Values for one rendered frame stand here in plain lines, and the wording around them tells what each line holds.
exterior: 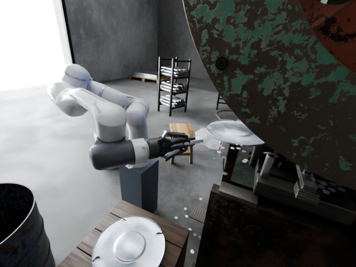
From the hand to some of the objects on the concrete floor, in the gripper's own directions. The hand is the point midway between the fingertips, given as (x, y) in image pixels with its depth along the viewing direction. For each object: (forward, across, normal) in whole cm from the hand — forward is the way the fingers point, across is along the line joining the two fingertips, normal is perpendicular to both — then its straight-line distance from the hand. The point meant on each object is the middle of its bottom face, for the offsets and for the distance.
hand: (194, 140), depth 73 cm
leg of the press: (+28, -79, -47) cm, 96 cm away
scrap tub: (-84, -78, +22) cm, 117 cm away
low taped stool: (+50, -78, +96) cm, 133 cm away
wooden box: (-30, -78, -5) cm, 84 cm away
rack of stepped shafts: (+105, -76, +237) cm, 270 cm away
